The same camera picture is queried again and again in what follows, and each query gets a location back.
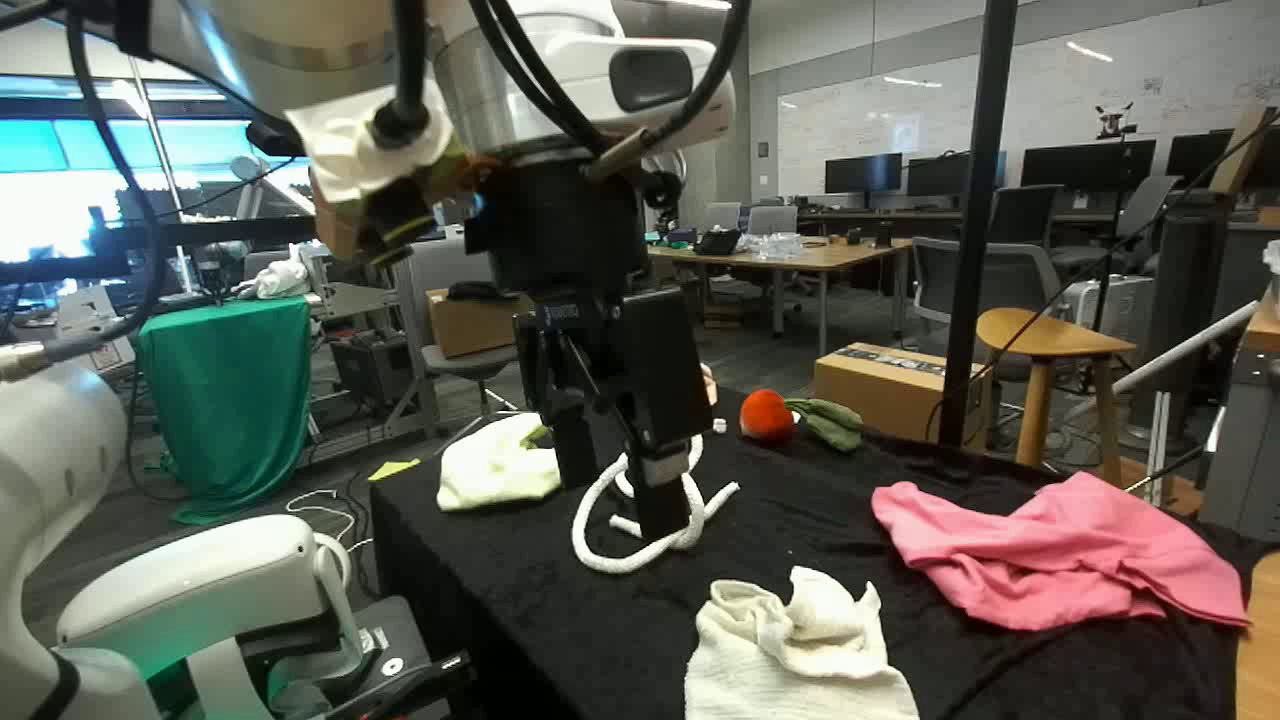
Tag black vertical pole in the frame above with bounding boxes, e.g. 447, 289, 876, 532
938, 0, 1014, 448

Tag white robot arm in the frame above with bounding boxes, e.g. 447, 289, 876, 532
13, 0, 746, 537

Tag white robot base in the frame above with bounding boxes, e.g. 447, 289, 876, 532
0, 358, 472, 720

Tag red plush tomato toy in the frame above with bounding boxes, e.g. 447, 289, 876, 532
739, 389, 795, 443

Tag green draped cloth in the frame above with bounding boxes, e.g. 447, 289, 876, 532
134, 295, 312, 523

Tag black table cloth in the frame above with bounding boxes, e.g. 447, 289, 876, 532
366, 396, 1265, 720

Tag pink cloth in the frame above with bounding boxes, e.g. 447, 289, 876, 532
872, 472, 1249, 634

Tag white towel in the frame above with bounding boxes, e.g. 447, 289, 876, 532
683, 566, 921, 720

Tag cardboard box on floor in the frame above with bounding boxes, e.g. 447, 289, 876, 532
811, 339, 948, 443

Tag cardboard box on chair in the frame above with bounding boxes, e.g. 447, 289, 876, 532
428, 289, 523, 358

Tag wooden office table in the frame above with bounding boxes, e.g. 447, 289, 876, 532
647, 238, 910, 351

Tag pale yellow cloth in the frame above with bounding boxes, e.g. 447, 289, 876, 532
437, 412, 561, 513

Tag round wooden stool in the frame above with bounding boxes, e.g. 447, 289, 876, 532
975, 310, 1132, 480

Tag green plush vegetable toy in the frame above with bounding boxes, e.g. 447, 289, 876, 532
790, 396, 862, 454

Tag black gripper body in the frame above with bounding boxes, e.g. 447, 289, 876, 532
463, 160, 647, 305

